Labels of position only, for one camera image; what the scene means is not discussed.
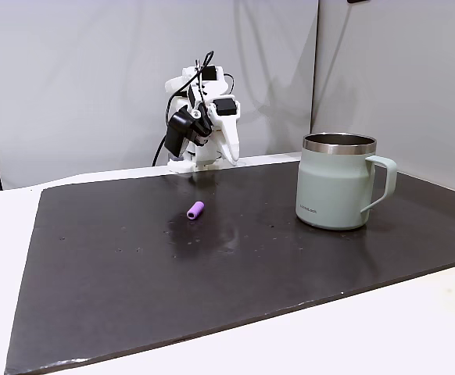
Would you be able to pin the pale green steel mug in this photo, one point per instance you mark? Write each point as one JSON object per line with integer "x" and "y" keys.
{"x": 329, "y": 183}

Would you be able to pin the purple pen grip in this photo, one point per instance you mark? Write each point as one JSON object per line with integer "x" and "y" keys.
{"x": 195, "y": 211}

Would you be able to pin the black table mat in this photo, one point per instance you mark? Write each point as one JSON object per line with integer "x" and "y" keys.
{"x": 133, "y": 293}

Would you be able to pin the black overhead mount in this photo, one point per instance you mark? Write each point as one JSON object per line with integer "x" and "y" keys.
{"x": 357, "y": 1}

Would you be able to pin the black camera box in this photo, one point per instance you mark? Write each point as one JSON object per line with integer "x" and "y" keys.
{"x": 176, "y": 133}

